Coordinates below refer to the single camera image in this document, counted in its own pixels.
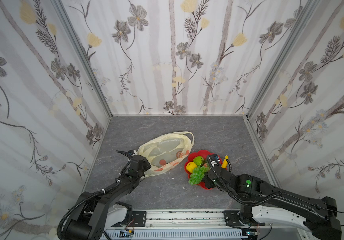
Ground yellow toy banana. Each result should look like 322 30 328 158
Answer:
222 155 229 169

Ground green toy grape bunch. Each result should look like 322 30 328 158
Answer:
189 166 210 186

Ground red flower-shaped plate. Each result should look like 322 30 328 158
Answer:
184 149 230 190

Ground cream printed plastic bag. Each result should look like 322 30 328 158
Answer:
137 131 195 178

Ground yellow toy lemon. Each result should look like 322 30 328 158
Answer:
186 162 198 174

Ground green toy lime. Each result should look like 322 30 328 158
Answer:
193 156 205 167

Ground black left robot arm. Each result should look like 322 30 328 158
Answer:
57 151 151 240

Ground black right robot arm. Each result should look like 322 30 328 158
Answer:
207 155 342 240

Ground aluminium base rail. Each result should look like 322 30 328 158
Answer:
60 208 314 240

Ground black left corrugated cable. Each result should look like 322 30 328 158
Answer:
56 149 136 240

